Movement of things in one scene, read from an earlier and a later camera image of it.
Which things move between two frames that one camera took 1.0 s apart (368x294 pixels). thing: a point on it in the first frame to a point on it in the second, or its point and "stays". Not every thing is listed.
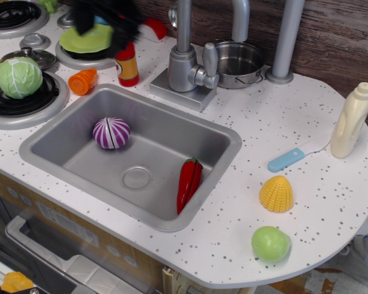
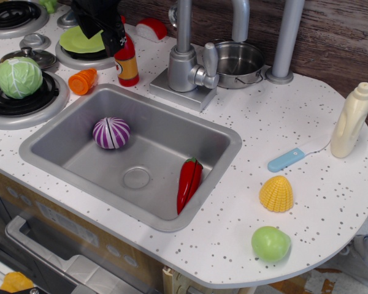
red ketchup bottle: [126, 65] stays
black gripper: [125, 16] to [103, 16]
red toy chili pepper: [190, 177] stays
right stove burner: [90, 60] stays
